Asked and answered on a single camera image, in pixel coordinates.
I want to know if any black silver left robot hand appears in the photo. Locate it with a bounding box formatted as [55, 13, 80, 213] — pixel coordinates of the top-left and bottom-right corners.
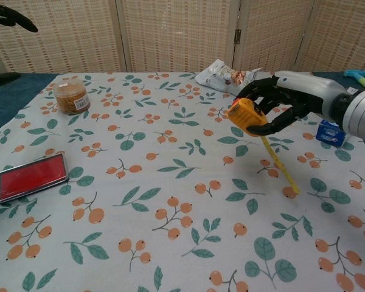
[0, 4, 39, 87]

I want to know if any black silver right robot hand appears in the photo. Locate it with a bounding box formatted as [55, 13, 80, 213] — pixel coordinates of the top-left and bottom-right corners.
[235, 70, 345, 137]

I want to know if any yellow tape measure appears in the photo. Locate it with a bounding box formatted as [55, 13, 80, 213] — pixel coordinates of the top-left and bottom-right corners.
[227, 97, 301, 195]

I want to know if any blue white toothpaste box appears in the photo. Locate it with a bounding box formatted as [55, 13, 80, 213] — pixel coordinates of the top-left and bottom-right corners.
[315, 86, 360, 149]

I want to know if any green teal pump toy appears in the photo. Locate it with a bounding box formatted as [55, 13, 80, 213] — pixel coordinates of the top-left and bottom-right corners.
[343, 69, 365, 92]

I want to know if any woven folding screen panel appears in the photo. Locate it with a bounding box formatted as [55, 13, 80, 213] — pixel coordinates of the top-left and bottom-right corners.
[232, 0, 316, 74]
[0, 0, 127, 74]
[294, 0, 365, 74]
[115, 0, 243, 74]

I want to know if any crumpled snack bag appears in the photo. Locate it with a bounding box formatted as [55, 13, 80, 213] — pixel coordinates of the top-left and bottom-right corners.
[194, 59, 264, 96]

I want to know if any clear jar of rubber bands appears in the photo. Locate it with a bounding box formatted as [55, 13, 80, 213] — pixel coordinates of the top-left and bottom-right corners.
[54, 82, 91, 116]

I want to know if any floral white tablecloth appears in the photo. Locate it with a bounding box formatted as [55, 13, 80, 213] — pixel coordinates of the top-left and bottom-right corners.
[0, 71, 365, 292]

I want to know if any red ink pad tin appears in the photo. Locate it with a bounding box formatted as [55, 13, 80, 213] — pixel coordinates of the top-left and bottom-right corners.
[0, 153, 70, 203]

